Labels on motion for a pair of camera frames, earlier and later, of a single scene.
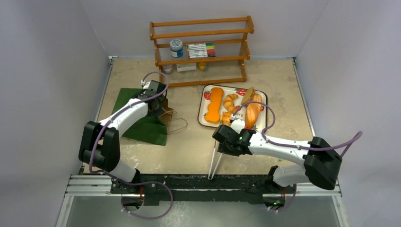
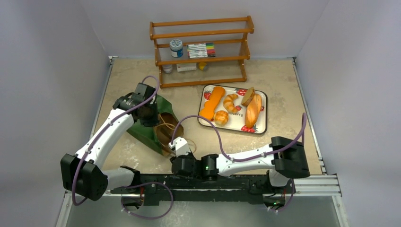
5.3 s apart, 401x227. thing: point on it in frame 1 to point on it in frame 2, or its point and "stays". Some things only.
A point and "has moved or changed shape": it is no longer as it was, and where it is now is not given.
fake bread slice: x=249 y=94 stays
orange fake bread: x=212 y=116 has moved or changed shape
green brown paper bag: x=147 y=128 has moved or changed shape
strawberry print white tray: x=221 y=105 stays
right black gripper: x=224 y=147 to x=177 y=161
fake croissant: x=229 y=103 stays
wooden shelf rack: x=201 y=52 stays
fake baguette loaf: x=253 y=112 stays
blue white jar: x=176 y=48 stays
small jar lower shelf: x=167 y=68 stays
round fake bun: x=225 y=118 has moved or changed shape
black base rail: x=178 y=189 stays
